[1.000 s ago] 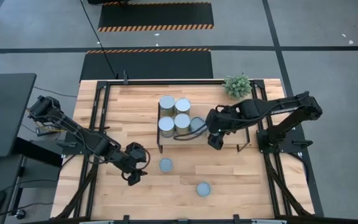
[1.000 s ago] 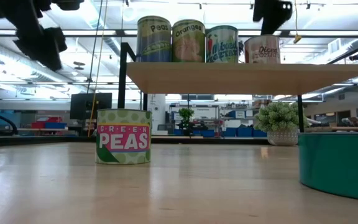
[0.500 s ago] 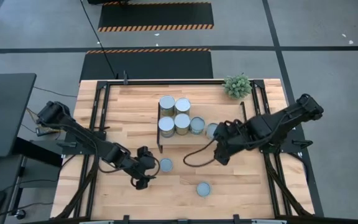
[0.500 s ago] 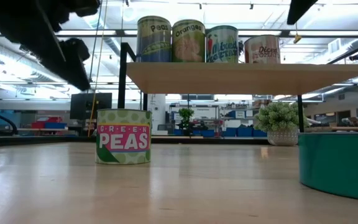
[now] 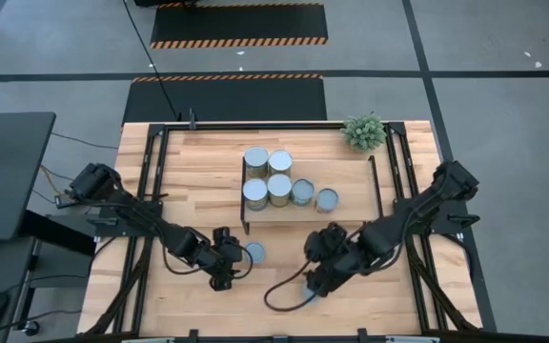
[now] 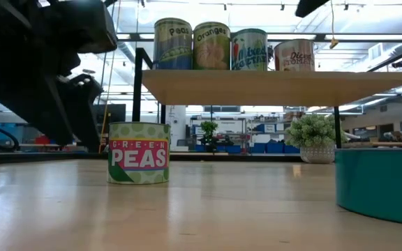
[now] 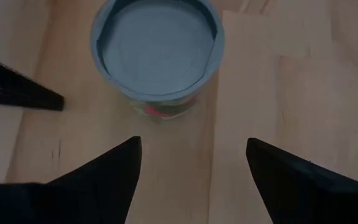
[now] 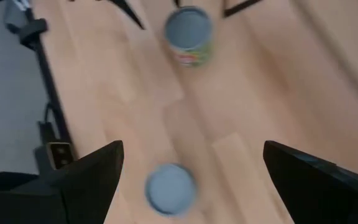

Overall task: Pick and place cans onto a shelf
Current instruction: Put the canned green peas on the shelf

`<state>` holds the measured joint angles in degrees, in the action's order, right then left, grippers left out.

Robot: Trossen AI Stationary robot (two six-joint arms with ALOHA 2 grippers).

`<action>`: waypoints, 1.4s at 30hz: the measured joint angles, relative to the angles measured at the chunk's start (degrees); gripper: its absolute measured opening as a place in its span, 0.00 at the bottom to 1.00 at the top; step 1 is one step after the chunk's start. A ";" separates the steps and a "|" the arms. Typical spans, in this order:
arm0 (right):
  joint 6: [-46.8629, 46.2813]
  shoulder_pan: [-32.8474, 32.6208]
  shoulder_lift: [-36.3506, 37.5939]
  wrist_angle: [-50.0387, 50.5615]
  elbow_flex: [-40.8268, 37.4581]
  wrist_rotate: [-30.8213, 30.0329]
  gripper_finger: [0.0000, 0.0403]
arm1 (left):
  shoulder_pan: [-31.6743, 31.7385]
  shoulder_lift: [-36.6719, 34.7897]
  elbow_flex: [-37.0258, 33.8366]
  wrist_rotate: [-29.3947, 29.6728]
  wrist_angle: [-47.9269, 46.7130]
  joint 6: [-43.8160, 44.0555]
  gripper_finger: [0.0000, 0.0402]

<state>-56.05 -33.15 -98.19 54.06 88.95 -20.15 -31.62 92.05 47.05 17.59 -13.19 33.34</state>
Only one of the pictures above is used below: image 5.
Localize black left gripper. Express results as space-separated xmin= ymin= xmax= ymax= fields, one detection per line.
xmin=197 ymin=227 xmax=254 ymax=293

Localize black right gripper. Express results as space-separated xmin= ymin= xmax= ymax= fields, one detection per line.
xmin=302 ymin=221 xmax=356 ymax=300

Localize teal label tin can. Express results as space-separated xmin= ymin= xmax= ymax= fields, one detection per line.
xmin=299 ymin=284 xmax=322 ymax=305

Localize green peas label tin can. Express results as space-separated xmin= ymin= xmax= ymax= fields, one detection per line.
xmin=245 ymin=241 xmax=267 ymax=265

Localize olive green label tin can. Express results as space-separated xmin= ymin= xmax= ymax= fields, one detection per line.
xmin=244 ymin=145 xmax=271 ymax=180
xmin=242 ymin=177 xmax=270 ymax=212

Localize oranges label green tin can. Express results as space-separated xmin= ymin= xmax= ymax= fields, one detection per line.
xmin=267 ymin=172 xmax=294 ymax=209

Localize diced tomatoes label tin can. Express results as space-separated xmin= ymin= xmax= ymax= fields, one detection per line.
xmin=315 ymin=188 xmax=340 ymax=214

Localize white teal mixed label can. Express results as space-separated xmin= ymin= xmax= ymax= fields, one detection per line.
xmin=291 ymin=178 xmax=315 ymax=208

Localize peaches label tin can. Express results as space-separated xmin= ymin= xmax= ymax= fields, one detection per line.
xmin=268 ymin=149 xmax=295 ymax=178

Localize black mat orange hazard stripes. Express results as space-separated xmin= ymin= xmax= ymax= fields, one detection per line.
xmin=121 ymin=73 xmax=328 ymax=126
xmin=149 ymin=2 xmax=329 ymax=50

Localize small green potted plant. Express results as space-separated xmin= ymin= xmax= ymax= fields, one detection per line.
xmin=340 ymin=112 xmax=388 ymax=152

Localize black desk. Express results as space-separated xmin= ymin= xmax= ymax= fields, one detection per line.
xmin=0 ymin=111 xmax=57 ymax=244

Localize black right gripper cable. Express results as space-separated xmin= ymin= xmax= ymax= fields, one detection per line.
xmin=263 ymin=259 xmax=314 ymax=313

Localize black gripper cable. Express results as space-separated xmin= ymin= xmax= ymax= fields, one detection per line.
xmin=263 ymin=259 xmax=314 ymax=313
xmin=162 ymin=240 xmax=254 ymax=282

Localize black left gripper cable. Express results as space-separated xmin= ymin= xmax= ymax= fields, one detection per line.
xmin=162 ymin=240 xmax=254 ymax=282

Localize black aluminium rig frame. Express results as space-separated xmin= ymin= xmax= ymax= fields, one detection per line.
xmin=77 ymin=121 xmax=485 ymax=343

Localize black floor cable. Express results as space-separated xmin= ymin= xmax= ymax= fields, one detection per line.
xmin=121 ymin=0 xmax=183 ymax=121

